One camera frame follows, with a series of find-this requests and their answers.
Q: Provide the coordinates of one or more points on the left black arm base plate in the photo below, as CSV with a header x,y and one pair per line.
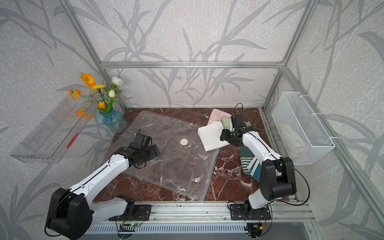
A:
x,y
139,213

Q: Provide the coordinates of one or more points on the green white striped towel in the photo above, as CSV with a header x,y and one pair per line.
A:
x,y
246,157

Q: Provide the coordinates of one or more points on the white round bag valve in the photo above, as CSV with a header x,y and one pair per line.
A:
x,y
184,142

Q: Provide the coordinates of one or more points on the blue glass vase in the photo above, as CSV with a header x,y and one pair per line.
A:
x,y
115,121

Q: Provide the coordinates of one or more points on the clear acrylic wall shelf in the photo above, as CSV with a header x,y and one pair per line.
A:
x,y
46,144

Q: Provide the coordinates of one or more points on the aluminium front rail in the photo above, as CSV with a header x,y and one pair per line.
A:
x,y
219,212

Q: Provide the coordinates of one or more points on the blue patterned towel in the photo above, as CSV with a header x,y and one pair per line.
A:
x,y
254,167

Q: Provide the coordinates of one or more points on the red clip on shelf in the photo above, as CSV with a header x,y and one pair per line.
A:
x,y
72,140

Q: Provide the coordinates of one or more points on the light green folded towel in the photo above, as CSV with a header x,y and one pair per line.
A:
x,y
227,124

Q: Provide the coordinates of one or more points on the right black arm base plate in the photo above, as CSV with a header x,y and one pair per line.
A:
x,y
250,211

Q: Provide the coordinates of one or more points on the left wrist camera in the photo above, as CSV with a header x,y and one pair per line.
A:
x,y
141,141

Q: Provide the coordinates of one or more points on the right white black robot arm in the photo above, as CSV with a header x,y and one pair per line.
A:
x,y
277,176

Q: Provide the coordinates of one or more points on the aluminium cage frame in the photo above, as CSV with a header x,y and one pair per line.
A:
x,y
373,198

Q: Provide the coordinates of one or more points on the orange white artificial flowers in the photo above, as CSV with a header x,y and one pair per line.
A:
x,y
106,96

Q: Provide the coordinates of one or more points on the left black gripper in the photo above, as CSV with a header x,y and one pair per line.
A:
x,y
153,153

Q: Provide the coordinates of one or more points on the pink folded towel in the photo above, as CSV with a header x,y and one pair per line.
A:
x,y
217,115

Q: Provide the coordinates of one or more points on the white cloth in basket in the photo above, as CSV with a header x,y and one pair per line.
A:
x,y
295,146

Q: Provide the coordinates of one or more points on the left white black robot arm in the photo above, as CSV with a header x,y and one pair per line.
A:
x,y
73,211

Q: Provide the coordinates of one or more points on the clear plastic vacuum bag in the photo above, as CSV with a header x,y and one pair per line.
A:
x,y
184,170

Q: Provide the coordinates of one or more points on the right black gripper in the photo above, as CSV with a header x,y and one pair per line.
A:
x,y
223,136

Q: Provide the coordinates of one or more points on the white wire mesh basket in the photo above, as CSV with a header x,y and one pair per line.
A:
x,y
293,109

